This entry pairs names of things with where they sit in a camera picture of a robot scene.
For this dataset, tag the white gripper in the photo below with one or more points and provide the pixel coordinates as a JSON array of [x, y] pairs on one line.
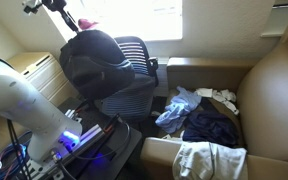
[[58, 5]]

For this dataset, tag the black backpack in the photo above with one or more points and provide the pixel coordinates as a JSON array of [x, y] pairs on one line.
[[95, 65]]

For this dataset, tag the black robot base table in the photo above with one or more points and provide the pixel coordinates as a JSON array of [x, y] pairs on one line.
[[98, 153]]

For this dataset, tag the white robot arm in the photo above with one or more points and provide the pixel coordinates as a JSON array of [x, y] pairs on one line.
[[21, 102]]

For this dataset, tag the black mesh office chair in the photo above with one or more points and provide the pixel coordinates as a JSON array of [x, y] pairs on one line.
[[133, 103]]

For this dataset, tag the red cap on windowsill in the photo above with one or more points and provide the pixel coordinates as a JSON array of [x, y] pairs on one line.
[[85, 24]]

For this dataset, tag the beige drawer cabinet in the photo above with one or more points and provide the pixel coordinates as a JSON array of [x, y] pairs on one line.
[[44, 72]]

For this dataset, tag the light blue shirt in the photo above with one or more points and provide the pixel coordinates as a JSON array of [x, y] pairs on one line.
[[180, 106]]

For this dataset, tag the dark navy garment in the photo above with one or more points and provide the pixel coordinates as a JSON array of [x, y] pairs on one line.
[[208, 124]]

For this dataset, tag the white socks pile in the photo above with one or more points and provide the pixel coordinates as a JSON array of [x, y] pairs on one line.
[[225, 97]]

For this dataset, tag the white cloth on armrest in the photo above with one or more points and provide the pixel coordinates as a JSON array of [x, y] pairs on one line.
[[209, 161]]

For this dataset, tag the tan leather sofa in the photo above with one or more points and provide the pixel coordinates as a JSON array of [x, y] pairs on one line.
[[261, 87]]

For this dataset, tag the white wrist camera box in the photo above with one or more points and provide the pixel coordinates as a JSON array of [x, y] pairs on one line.
[[31, 6]]

